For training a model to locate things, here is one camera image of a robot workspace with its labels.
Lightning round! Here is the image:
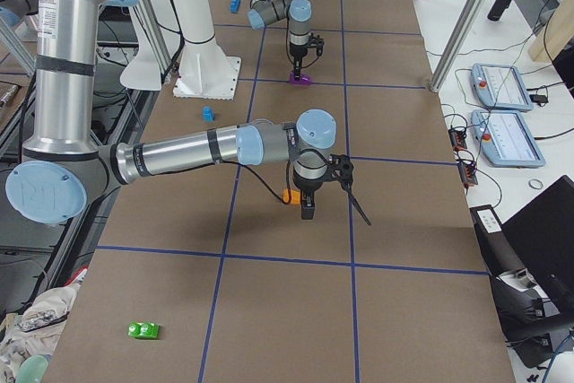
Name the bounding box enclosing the purple trapezoid block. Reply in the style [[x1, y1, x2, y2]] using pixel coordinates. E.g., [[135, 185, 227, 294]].
[[289, 71, 312, 86]]

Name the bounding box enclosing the orange trapezoid block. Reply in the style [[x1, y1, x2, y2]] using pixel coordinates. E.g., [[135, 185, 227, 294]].
[[283, 188, 301, 205]]

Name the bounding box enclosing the long blue brick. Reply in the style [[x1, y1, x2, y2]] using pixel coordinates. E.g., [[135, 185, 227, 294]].
[[230, 0, 241, 14]]

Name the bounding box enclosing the small blue block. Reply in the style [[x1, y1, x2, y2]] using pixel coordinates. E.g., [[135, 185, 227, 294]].
[[202, 106, 215, 122]]

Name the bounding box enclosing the far teach pendant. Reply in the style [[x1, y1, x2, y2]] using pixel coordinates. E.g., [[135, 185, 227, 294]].
[[471, 63, 534, 112]]

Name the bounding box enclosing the teach pendant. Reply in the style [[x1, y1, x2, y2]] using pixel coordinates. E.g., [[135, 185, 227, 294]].
[[471, 63, 534, 112], [471, 109, 545, 168]]

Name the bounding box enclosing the near teach pendant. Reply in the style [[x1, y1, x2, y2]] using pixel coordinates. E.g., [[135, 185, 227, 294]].
[[471, 109, 545, 168]]

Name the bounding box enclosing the green brick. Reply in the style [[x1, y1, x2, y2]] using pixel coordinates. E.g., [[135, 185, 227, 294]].
[[127, 321, 161, 340]]

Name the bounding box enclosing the black laptop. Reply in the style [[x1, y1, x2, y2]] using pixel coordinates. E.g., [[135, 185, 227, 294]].
[[470, 176, 573, 368]]

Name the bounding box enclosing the crumpled patterned cloth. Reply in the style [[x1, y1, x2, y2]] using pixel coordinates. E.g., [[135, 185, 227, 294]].
[[1, 285, 79, 382]]

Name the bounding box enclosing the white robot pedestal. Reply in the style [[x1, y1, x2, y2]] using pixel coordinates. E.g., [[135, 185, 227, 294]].
[[173, 0, 241, 100]]

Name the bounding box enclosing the aluminium frame post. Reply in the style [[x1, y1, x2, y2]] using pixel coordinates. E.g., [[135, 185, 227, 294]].
[[429, 0, 484, 93]]

